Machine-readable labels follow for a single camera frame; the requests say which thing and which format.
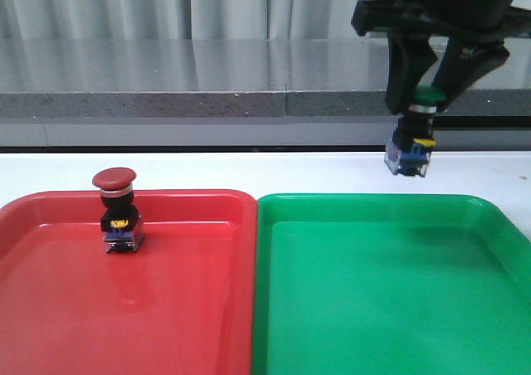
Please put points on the green mushroom push button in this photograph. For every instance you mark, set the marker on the green mushroom push button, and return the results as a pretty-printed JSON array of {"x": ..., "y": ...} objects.
[{"x": 408, "y": 152}]

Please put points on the green plastic tray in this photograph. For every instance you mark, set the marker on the green plastic tray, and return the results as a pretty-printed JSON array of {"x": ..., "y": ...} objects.
[{"x": 389, "y": 284}]

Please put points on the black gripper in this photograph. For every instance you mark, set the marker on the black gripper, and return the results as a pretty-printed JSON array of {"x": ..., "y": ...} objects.
[{"x": 410, "y": 23}]

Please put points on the white curtain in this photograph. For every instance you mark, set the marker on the white curtain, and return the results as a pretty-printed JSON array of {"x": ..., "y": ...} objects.
[{"x": 177, "y": 19}]

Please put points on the red plastic tray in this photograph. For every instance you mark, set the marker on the red plastic tray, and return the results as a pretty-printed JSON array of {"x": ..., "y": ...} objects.
[{"x": 181, "y": 304}]

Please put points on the grey stone counter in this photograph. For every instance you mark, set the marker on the grey stone counter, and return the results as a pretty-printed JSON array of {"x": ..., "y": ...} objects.
[{"x": 128, "y": 94}]

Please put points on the red mushroom push button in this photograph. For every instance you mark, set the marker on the red mushroom push button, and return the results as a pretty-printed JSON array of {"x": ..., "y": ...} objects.
[{"x": 122, "y": 225}]

